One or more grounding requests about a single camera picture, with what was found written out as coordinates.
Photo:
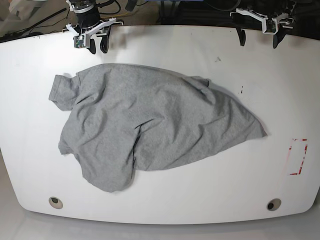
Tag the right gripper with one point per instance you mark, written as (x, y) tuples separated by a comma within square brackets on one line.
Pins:
[(88, 16)]

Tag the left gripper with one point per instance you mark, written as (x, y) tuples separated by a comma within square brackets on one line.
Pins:
[(281, 10)]

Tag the grey T-shirt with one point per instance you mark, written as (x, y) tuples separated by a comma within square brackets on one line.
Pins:
[(126, 118)]

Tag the black brush on floor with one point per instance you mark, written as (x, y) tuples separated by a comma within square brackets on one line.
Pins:
[(131, 4)]

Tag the black rod on floor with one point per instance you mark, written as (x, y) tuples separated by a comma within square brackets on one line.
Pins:
[(19, 34)]

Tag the red tape rectangle marking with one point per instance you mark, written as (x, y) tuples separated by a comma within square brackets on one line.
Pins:
[(296, 156)]

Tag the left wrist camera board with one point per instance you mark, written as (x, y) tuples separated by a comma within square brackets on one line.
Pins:
[(269, 26)]

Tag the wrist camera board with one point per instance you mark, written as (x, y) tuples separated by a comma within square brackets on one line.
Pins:
[(79, 42), (269, 26)]

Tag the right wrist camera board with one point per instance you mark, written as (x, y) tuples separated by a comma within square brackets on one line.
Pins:
[(79, 42)]

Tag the left table cable grommet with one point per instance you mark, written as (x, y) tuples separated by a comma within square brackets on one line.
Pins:
[(55, 202)]

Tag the table cable grommet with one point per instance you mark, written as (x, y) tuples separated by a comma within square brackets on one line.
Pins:
[(273, 204), (55, 202)]

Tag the right table cable grommet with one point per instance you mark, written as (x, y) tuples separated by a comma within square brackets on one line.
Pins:
[(273, 204)]

